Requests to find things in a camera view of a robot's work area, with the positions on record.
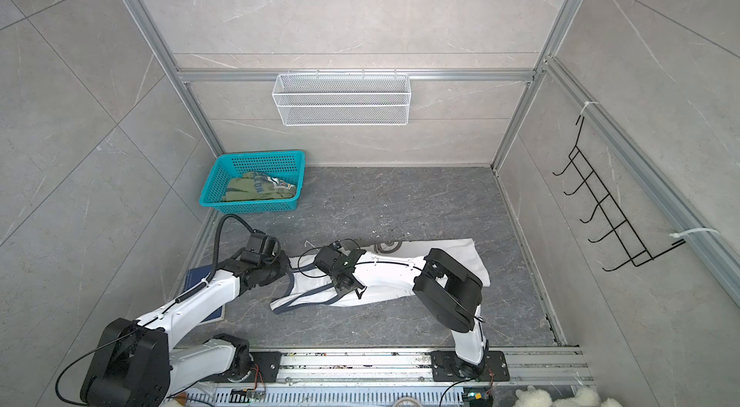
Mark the white wire mesh shelf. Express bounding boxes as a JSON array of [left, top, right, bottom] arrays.
[[272, 73, 412, 127]]

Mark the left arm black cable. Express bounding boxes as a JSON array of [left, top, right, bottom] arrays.
[[54, 213, 258, 407]]

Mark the teal plastic basket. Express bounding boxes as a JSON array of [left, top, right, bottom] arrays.
[[200, 151, 306, 214]]

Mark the black wire hook rack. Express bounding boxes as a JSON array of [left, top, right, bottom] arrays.
[[552, 116, 686, 273]]

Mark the white plush toy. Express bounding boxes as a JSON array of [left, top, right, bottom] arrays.
[[513, 385, 624, 407]]

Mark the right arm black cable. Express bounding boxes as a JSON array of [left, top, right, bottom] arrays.
[[296, 237, 487, 407]]

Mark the white tank top navy trim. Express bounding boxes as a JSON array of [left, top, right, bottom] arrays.
[[270, 239, 491, 315]]

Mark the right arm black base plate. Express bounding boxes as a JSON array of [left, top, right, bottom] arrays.
[[430, 350, 511, 383]]

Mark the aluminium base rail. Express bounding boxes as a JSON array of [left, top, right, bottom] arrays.
[[169, 346, 595, 406]]

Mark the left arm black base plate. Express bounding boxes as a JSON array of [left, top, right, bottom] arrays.
[[227, 351, 283, 384]]

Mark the blue book yellow label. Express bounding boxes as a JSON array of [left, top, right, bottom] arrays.
[[182, 266, 225, 326]]

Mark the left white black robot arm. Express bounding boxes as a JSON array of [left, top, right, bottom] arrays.
[[80, 231, 290, 406]]

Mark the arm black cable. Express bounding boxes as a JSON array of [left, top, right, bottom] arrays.
[[54, 213, 258, 407], [296, 237, 487, 407]]

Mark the green camouflage tank top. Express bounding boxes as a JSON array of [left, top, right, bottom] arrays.
[[222, 171, 298, 203]]

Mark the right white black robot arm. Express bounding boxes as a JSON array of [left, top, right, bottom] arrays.
[[312, 247, 489, 376]]

